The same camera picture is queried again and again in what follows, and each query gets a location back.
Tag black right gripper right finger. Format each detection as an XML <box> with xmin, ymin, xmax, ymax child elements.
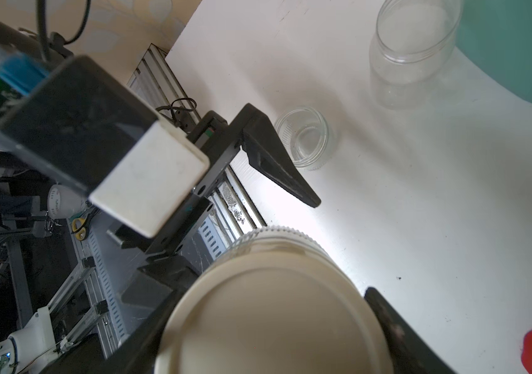
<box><xmin>364</xmin><ymin>288</ymin><xmax>456</xmax><ymax>374</ymax></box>

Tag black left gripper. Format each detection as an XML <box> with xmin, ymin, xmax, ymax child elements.
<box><xmin>106</xmin><ymin>104</ymin><xmax>322</xmax><ymax>309</ymax></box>

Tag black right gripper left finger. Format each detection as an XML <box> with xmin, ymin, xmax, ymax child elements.
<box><xmin>93</xmin><ymin>290</ymin><xmax>182</xmax><ymax>374</ymax></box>

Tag beige lid jar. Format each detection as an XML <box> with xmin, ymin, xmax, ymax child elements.
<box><xmin>154</xmin><ymin>227</ymin><xmax>393</xmax><ymax>373</ymax></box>
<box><xmin>274</xmin><ymin>106</ymin><xmax>336</xmax><ymax>171</ymax></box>

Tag clear peanut jar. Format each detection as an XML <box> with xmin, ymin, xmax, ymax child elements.
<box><xmin>369</xmin><ymin>0</ymin><xmax>463</xmax><ymax>110</ymax></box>

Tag green bin with bag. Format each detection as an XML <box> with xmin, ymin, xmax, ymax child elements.
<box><xmin>457</xmin><ymin>0</ymin><xmax>532</xmax><ymax>103</ymax></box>

